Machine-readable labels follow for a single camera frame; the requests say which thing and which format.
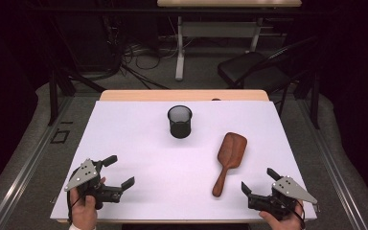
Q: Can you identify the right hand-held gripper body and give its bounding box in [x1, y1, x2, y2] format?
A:
[247, 175, 318, 222]

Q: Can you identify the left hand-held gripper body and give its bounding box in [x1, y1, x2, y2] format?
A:
[64, 158, 124, 211]

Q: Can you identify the brown wooden hairbrush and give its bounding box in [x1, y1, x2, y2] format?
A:
[212, 131, 248, 198]

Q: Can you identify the black mesh cup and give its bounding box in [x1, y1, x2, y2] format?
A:
[167, 104, 194, 140]

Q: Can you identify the person's right hand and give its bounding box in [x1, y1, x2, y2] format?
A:
[258, 200, 306, 230]

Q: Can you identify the person's left hand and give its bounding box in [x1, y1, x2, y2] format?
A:
[69, 186, 100, 230]

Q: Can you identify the white board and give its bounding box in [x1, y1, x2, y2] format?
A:
[49, 100, 318, 221]

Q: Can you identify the black-framed floor hatch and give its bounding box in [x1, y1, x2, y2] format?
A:
[50, 128, 71, 145]

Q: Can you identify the black metal stand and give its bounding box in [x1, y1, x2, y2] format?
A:
[46, 18, 108, 127]

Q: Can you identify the light wooden table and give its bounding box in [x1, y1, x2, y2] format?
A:
[57, 89, 314, 224]

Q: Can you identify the black folding chair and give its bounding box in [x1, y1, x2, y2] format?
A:
[217, 35, 320, 118]

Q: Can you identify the dark cabinet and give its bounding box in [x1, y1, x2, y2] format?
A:
[54, 15, 116, 73]

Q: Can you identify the black horizontal metal bar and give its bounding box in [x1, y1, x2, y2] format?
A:
[25, 6, 339, 17]

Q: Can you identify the white-legged desk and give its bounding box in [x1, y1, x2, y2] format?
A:
[156, 0, 303, 81]

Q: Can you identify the right hand-held gripper cable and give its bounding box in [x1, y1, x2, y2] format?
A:
[277, 197, 307, 230]

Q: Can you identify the hand-held gripper cable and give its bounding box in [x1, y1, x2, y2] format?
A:
[65, 191, 78, 224]
[277, 197, 307, 230]

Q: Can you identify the left hand-held gripper cable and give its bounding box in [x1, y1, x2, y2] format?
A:
[65, 191, 78, 224]

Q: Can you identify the metal floor rail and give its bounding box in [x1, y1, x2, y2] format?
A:
[295, 95, 368, 230]
[0, 95, 75, 230]

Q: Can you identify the tangle of floor cables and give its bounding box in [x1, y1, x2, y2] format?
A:
[104, 15, 193, 90]

